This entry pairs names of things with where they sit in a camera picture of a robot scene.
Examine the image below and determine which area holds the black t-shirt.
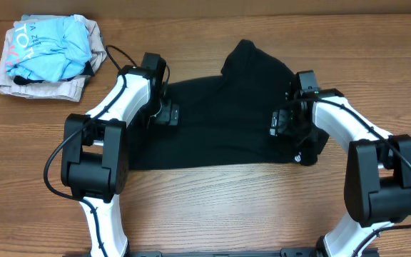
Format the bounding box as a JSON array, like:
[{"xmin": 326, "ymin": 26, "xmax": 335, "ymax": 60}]
[{"xmin": 126, "ymin": 39, "xmax": 330, "ymax": 171}]

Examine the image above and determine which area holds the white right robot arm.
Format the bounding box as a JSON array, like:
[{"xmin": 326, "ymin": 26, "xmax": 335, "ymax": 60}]
[{"xmin": 269, "ymin": 71, "xmax": 411, "ymax": 257}]

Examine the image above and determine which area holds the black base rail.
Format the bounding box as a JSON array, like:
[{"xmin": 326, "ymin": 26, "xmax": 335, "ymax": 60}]
[{"xmin": 125, "ymin": 247, "xmax": 320, "ymax": 257}]

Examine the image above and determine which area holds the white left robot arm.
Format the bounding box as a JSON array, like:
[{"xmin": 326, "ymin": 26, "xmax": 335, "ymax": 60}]
[{"xmin": 61, "ymin": 53, "xmax": 179, "ymax": 256}]

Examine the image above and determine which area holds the black folded garment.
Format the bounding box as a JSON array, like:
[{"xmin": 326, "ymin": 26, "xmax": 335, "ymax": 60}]
[{"xmin": 12, "ymin": 61, "xmax": 95, "ymax": 86}]

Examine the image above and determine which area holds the light blue printed t-shirt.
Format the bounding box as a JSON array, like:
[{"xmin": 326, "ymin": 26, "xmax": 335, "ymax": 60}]
[{"xmin": 4, "ymin": 16, "xmax": 92, "ymax": 82}]

